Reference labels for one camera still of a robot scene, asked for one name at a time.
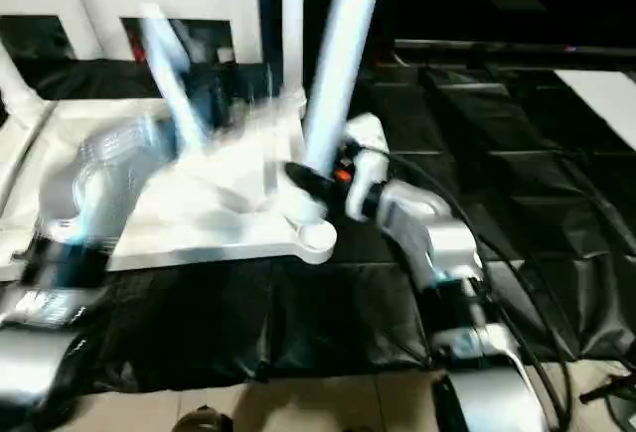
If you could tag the white plastic table top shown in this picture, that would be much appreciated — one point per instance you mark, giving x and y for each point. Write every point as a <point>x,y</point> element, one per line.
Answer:
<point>199,223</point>

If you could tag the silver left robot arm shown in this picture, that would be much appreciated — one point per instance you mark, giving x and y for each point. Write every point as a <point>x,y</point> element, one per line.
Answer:
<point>99,164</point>

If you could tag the black mat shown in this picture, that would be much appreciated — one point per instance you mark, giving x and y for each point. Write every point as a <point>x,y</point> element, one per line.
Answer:
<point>497,154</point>

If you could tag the long black bar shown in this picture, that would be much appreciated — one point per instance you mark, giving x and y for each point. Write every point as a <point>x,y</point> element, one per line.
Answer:
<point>522,49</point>

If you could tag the flat white board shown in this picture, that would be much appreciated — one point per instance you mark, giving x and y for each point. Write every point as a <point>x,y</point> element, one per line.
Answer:
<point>606,99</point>

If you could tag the black stick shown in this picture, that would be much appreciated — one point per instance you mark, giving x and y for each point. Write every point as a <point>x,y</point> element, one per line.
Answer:
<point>606,388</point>

